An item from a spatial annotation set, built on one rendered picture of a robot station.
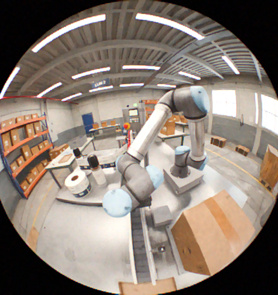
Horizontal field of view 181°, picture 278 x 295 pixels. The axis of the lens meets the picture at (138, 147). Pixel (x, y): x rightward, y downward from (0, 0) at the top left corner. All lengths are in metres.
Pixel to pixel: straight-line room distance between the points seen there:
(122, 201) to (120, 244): 0.43
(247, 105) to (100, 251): 5.92
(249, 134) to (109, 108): 9.84
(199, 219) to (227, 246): 0.17
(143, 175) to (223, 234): 0.35
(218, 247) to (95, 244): 0.60
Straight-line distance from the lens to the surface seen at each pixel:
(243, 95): 5.66
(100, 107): 8.36
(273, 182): 3.60
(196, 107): 0.38
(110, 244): 0.64
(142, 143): 0.33
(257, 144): 5.47
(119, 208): 0.22
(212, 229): 0.37
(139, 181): 0.24
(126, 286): 0.66
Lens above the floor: 1.42
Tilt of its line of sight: 23 degrees down
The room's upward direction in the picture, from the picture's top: 6 degrees counter-clockwise
